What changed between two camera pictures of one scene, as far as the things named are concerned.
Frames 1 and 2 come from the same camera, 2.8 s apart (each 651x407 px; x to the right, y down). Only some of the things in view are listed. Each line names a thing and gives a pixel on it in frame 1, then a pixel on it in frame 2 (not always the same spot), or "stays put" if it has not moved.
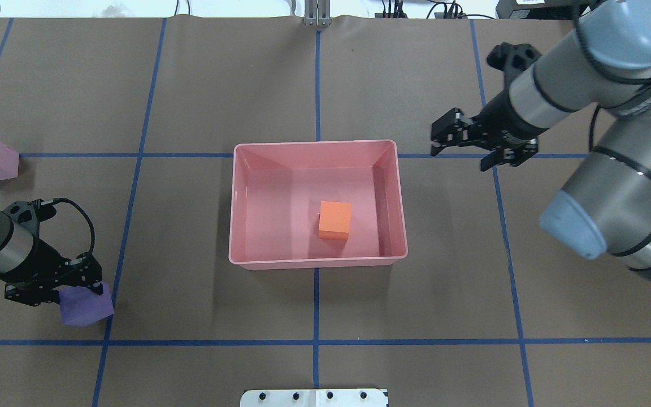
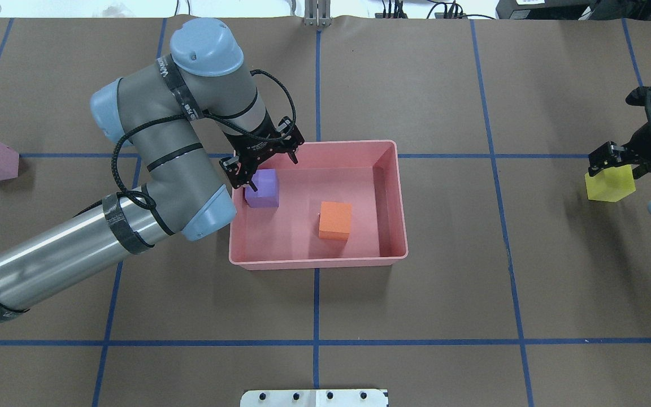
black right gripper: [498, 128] → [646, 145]
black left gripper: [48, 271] → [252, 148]
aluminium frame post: [317, 13] stays put
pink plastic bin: [277, 188] stays put
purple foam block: [81, 306] → [267, 182]
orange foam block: [334, 220] stays put
